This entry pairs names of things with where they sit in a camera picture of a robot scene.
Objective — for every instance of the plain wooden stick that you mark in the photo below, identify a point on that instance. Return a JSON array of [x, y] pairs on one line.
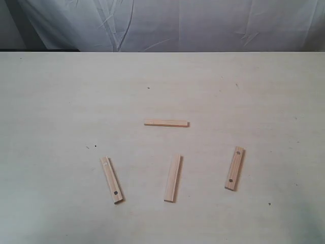
[[172, 181]]

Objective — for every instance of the wooden stick with holes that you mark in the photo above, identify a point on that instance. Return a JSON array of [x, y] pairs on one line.
[[112, 181], [234, 169]]

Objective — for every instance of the horizontal wooden stick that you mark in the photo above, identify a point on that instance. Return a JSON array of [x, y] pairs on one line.
[[166, 123]]

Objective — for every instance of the white wrinkled backdrop cloth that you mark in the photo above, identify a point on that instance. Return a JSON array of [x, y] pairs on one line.
[[162, 26]]

